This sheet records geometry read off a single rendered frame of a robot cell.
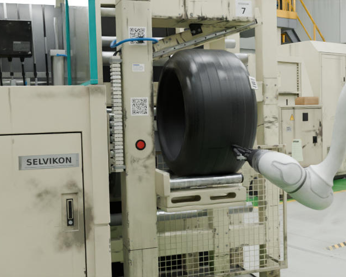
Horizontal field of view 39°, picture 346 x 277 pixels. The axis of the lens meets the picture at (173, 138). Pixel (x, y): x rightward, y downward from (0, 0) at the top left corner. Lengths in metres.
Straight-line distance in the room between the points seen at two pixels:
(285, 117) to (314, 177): 4.91
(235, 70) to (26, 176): 1.06
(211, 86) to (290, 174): 0.54
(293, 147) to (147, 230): 4.79
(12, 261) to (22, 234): 0.07
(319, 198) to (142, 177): 0.74
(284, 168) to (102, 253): 0.64
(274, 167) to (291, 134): 5.08
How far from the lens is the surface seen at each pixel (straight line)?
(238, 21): 2.56
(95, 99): 1.30
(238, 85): 2.00
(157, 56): 2.49
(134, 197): 2.07
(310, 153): 7.03
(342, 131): 1.69
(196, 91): 1.94
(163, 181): 1.98
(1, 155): 1.28
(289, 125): 6.67
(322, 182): 1.72
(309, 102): 7.08
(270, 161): 1.65
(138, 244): 2.11
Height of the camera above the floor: 1.19
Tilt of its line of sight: 3 degrees down
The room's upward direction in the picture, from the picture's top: 1 degrees counter-clockwise
